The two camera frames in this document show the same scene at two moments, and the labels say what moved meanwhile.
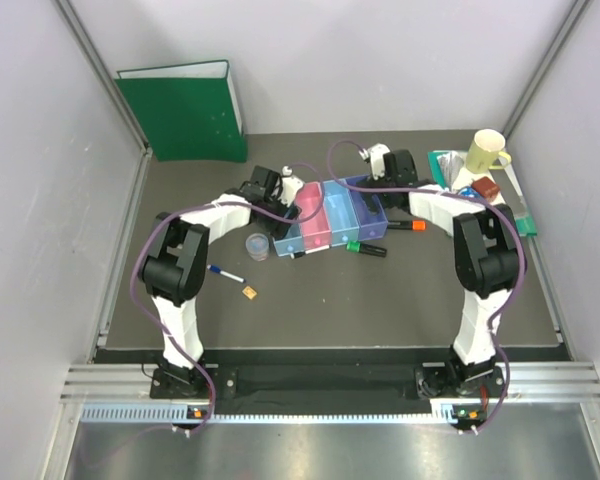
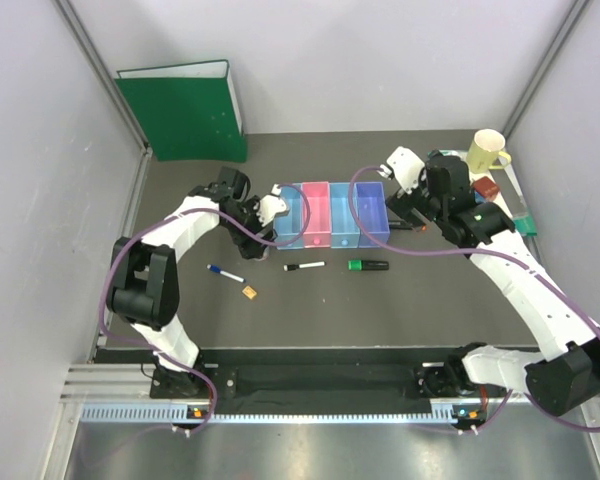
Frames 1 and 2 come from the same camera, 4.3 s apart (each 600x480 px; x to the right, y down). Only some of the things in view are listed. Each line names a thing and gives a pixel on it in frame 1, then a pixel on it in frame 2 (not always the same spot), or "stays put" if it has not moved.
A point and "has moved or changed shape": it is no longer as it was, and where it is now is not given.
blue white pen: x=228 y=275 stays put
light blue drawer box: x=342 y=220 has moved or changed shape
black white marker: x=301 y=253 to x=289 y=267
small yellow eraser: x=249 y=292 stays put
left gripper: x=276 y=228 to x=248 y=246
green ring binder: x=186 y=111 stays put
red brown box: x=486 y=187 stays put
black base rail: x=328 y=389 stays put
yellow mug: x=487 y=151 stays put
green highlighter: x=359 y=246 to x=366 y=265
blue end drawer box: x=292 y=243 has moved or changed shape
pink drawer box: x=313 y=216 has moved or changed shape
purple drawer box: x=369 y=210 has moved or changed shape
